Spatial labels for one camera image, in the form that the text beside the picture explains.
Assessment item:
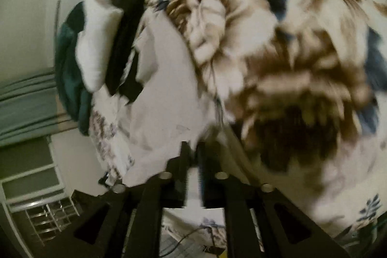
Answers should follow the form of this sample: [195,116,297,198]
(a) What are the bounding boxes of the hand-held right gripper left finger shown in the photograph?
[45,141,192,258]

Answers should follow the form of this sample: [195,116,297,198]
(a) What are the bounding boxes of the white grid rack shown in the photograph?
[26,197,81,240]

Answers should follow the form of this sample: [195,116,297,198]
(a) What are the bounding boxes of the small white garment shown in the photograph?
[75,0,125,93]

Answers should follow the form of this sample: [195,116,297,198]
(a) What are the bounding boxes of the dark teal cloth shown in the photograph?
[54,1,93,137]

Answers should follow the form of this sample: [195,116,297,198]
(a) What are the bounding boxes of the black cable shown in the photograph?
[160,225,219,257]

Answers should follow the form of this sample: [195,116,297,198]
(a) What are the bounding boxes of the white framed cabinet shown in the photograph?
[0,137,66,212]

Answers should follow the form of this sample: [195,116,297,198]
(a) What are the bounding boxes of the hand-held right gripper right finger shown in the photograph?
[197,141,352,258]

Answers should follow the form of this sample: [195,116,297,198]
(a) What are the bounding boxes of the grey-green curtain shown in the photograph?
[0,69,80,147]

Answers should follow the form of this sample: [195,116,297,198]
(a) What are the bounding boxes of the floral printed blanket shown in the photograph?
[88,0,387,251]

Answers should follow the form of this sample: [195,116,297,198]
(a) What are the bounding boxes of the black garment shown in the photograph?
[104,0,148,105]

